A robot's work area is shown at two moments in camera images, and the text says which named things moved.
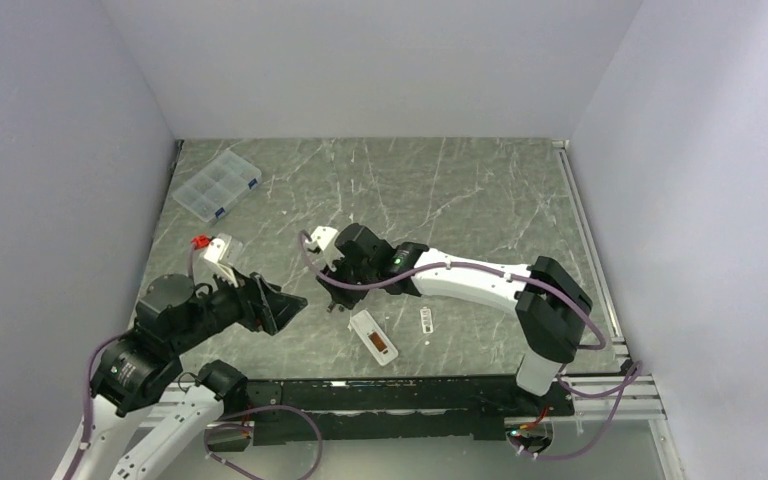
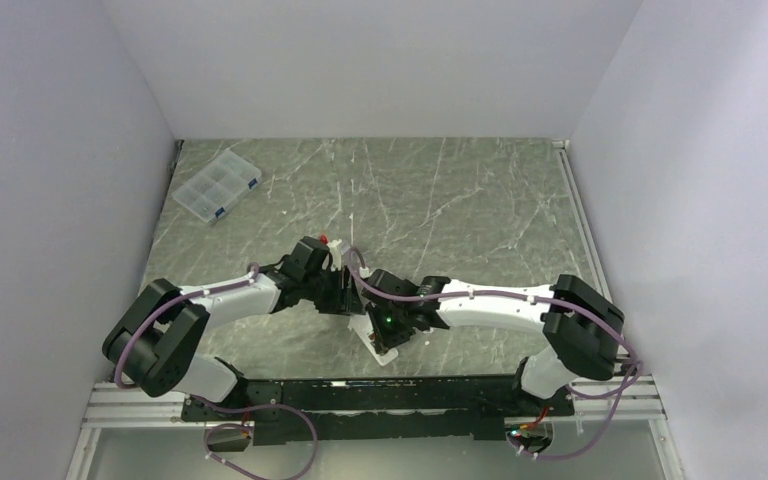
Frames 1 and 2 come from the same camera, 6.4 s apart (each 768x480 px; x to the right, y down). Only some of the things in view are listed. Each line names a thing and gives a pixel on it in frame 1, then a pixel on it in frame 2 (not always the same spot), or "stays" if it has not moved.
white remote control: (373, 337) stays
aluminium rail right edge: (627, 395) stays
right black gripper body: (344, 271) → (389, 326)
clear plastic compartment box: (213, 192) stays
